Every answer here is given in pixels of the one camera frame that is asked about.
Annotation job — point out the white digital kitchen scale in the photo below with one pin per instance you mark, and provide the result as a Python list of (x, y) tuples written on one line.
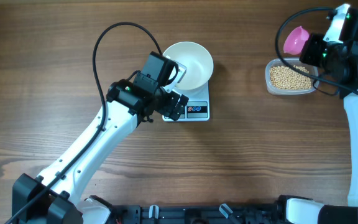
[(198, 106)]

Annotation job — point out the clear plastic container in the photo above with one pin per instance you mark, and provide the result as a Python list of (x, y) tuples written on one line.
[(275, 91)]

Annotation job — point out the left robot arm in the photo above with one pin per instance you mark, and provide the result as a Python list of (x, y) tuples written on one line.
[(54, 195)]

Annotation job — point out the white bowl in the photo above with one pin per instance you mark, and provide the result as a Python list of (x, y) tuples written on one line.
[(197, 60)]

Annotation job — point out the pink plastic scoop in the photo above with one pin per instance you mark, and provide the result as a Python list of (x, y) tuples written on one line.
[(296, 41)]

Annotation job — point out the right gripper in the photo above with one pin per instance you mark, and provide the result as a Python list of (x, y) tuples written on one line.
[(314, 41)]

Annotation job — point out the yellow soybeans in container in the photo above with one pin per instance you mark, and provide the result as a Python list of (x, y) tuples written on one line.
[(284, 78)]

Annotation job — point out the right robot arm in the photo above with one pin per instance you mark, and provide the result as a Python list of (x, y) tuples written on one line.
[(336, 52)]

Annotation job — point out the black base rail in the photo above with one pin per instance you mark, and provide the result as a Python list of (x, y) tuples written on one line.
[(224, 213)]

